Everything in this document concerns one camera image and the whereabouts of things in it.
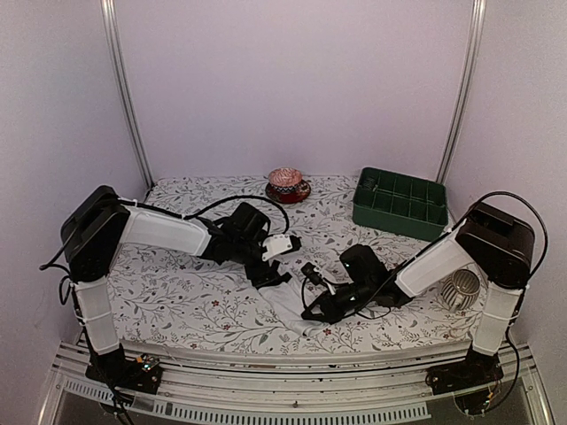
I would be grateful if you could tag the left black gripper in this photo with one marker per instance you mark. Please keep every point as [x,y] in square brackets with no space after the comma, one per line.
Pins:
[263,274]

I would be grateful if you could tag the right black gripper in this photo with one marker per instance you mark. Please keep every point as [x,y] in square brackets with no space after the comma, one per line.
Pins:
[331,312]

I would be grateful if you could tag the white black-trimmed underwear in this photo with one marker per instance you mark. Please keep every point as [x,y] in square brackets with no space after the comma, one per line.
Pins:
[285,300]

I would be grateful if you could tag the green divided organizer tray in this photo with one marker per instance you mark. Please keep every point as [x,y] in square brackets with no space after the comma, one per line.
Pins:
[401,204]

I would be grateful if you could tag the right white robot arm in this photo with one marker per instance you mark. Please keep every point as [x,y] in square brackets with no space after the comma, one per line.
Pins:
[496,243]

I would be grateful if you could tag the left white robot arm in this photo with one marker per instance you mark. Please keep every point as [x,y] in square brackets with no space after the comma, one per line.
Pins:
[94,234]

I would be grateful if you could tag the red patterned bowl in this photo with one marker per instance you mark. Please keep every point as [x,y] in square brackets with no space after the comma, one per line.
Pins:
[285,179]

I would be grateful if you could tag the dark red saucer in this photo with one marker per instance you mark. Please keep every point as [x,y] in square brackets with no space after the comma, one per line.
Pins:
[288,196]

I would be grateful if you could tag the striped glass mug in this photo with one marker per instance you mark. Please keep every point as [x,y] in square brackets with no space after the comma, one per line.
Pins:
[460,290]

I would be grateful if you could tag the floral tablecloth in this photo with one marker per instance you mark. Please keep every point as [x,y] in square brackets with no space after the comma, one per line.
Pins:
[169,298]

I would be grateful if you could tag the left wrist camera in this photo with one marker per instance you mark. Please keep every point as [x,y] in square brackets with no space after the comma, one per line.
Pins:
[279,244]

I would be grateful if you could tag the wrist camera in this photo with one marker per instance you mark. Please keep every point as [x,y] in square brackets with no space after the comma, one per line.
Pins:
[314,275]
[279,244]

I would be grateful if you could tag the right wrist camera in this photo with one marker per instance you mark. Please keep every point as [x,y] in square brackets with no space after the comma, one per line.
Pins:
[314,275]

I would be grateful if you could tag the front aluminium rail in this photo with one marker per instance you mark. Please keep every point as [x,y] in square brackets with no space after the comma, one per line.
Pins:
[205,387]

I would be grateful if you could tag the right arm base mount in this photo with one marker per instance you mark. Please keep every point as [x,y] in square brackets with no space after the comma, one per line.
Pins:
[475,369]

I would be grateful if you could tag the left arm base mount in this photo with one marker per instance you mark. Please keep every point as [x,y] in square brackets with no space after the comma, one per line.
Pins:
[142,374]

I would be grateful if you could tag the left aluminium frame post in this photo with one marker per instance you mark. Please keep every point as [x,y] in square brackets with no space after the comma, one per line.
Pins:
[112,35]

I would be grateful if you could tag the aluminium frame post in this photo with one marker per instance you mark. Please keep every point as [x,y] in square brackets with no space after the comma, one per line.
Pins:
[477,21]
[112,35]

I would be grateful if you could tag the right aluminium frame post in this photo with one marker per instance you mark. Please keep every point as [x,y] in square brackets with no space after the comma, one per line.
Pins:
[477,21]

